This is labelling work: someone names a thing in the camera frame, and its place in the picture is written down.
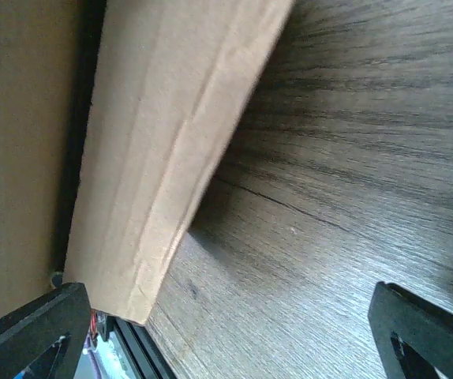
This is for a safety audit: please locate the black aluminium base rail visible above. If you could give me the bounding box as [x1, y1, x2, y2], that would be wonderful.
[108, 316, 177, 379]

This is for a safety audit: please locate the cardboard box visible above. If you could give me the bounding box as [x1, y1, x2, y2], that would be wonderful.
[0, 1, 293, 324]

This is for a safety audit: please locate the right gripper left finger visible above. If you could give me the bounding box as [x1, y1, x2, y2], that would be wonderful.
[0, 283, 91, 378]

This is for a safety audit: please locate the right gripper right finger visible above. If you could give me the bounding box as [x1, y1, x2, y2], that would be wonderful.
[368, 282, 453, 378]

